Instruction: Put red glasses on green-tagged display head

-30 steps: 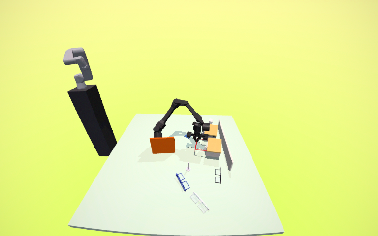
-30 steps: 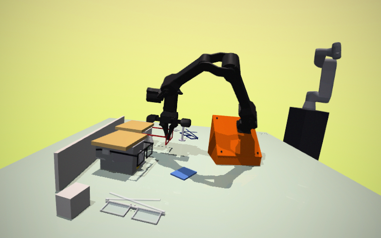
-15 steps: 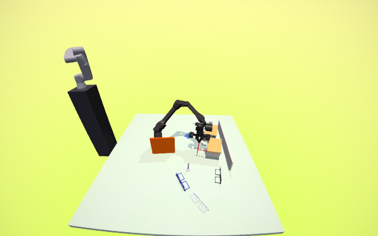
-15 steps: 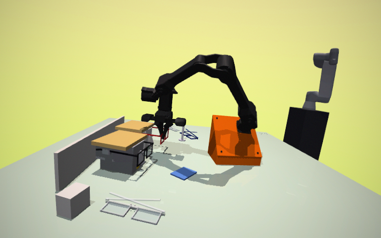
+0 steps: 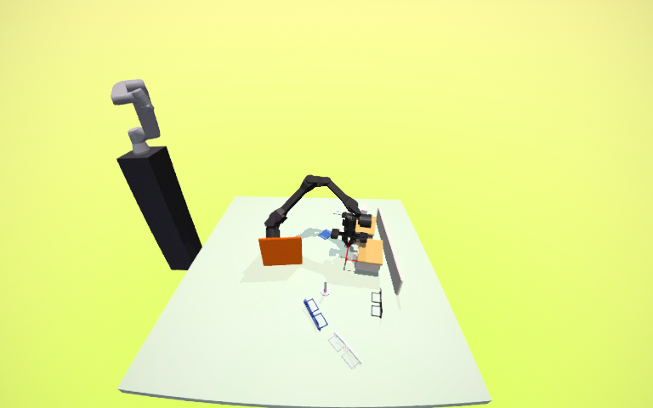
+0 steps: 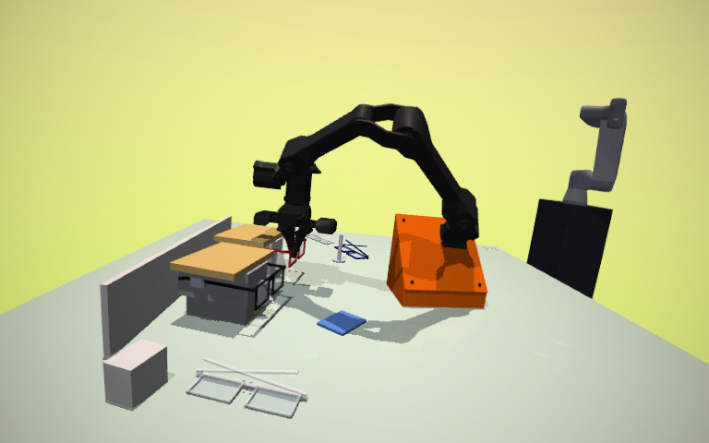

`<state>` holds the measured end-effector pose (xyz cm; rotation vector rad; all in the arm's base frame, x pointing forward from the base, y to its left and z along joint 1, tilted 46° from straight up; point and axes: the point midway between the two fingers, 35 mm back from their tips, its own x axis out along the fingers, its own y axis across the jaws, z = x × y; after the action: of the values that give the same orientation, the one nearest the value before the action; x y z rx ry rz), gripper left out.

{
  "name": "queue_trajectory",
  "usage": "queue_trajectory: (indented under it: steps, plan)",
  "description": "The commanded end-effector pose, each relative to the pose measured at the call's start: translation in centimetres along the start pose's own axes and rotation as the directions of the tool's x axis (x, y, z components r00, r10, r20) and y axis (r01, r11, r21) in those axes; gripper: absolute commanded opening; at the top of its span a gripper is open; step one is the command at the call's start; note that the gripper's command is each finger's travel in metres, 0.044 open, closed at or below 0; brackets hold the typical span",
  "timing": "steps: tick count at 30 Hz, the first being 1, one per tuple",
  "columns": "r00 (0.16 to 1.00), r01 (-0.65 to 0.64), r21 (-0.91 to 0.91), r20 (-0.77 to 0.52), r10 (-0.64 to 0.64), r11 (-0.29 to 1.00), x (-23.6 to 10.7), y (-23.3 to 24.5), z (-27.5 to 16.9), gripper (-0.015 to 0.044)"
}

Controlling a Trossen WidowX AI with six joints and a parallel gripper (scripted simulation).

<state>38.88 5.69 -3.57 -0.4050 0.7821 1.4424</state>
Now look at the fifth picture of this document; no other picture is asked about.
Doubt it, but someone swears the blue flat square pad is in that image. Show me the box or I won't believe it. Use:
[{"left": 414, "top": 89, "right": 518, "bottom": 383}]
[{"left": 318, "top": 229, "right": 332, "bottom": 240}]

